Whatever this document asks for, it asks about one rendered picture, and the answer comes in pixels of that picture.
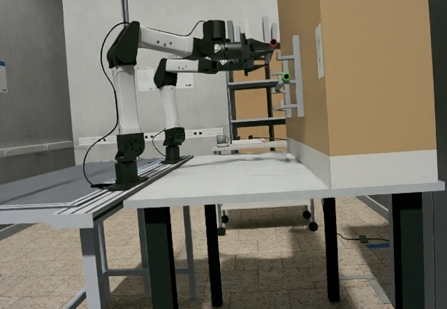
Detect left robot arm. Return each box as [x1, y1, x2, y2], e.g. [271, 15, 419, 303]
[154, 58, 233, 164]

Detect grey metal post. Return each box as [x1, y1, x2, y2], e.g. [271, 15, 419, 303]
[120, 0, 129, 29]

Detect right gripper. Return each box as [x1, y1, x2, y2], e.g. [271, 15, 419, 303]
[225, 33, 273, 67]

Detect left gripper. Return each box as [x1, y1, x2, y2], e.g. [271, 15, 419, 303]
[230, 57, 269, 76]

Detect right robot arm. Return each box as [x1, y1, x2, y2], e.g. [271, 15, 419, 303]
[104, 20, 228, 192]

